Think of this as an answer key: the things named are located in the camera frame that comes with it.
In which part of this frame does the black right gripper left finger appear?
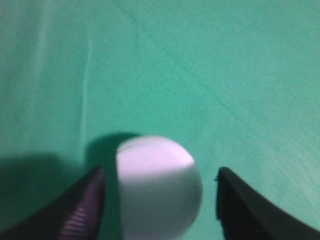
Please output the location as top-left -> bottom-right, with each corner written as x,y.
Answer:
0,167 -> 105,240

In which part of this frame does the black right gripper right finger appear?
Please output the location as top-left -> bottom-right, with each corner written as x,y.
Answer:
215,167 -> 320,240

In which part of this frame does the white bluetooth earphone case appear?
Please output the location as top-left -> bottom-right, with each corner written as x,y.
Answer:
116,135 -> 203,240

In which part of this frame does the green table cloth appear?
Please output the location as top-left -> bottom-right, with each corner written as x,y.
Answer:
0,0 -> 320,240

